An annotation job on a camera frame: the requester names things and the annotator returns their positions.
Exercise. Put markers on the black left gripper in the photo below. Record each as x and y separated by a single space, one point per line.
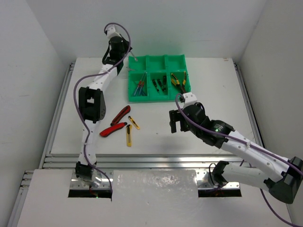
126 50

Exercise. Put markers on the black green precision screwdriver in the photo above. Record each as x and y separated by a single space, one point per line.
161 85

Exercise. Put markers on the large yellow box cutter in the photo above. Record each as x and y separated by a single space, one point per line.
128 135

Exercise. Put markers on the green six-compartment bin tray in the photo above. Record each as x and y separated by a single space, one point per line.
157 78

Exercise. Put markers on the small yellow box cutter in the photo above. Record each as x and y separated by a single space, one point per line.
134 122

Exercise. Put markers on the black red utility knife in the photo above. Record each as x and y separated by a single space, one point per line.
120 115

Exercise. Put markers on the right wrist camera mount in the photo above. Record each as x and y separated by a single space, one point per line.
188 99

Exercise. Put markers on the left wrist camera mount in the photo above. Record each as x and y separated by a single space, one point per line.
111 32

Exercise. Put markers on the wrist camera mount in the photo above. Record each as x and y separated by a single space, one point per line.
111 32
188 99

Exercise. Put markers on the small silver wrench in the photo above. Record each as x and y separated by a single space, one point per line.
134 57

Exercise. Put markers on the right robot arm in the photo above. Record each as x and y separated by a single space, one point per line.
279 176

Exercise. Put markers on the yellow needle nose pliers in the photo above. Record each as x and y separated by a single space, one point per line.
183 84

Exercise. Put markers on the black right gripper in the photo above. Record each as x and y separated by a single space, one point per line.
175 116

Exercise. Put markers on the yellow handled pliers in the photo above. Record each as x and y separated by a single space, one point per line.
175 81

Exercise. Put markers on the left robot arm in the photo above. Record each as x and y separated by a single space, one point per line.
91 103

